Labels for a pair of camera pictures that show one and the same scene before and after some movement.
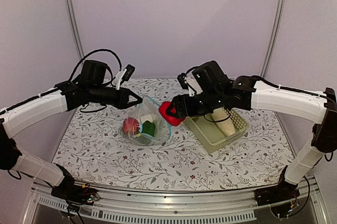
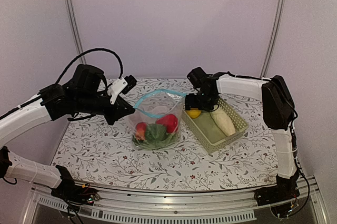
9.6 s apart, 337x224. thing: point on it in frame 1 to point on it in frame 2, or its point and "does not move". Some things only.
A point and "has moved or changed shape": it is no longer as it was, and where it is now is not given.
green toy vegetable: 148,128 has moved or changed shape
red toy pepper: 171,120 to 171,122
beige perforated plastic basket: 210,135 does not move
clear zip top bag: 144,124 has moved or changed shape
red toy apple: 131,125 to 140,130
